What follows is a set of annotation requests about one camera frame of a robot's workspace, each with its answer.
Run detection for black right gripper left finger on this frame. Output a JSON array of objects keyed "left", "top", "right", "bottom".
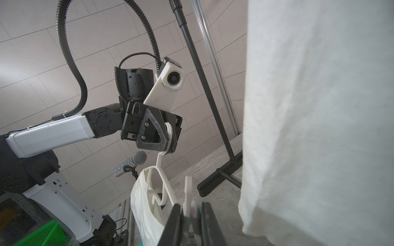
[{"left": 157, "top": 204, "right": 182, "bottom": 246}]

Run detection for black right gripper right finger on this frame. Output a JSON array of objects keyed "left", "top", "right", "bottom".
[{"left": 200, "top": 202, "right": 227, "bottom": 246}]

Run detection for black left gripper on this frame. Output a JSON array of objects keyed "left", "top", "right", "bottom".
[{"left": 121, "top": 101, "right": 183, "bottom": 154}]

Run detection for white garment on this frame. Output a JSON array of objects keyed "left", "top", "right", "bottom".
[
  {"left": 130, "top": 168, "right": 165, "bottom": 246},
  {"left": 239, "top": 1, "right": 394, "bottom": 246}
]

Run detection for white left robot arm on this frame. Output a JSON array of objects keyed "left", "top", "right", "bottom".
[{"left": 1, "top": 1, "right": 185, "bottom": 246}]

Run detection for silver microphone head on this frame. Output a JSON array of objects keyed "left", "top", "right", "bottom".
[{"left": 130, "top": 150, "right": 147, "bottom": 167}]

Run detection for green plastic crate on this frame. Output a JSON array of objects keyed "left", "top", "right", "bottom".
[{"left": 14, "top": 221, "right": 70, "bottom": 246}]

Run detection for black metal clothes rack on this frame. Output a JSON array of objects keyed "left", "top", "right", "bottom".
[{"left": 169, "top": 1, "right": 243, "bottom": 197}]

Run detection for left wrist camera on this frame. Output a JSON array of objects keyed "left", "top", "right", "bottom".
[{"left": 143, "top": 57, "right": 186, "bottom": 112}]

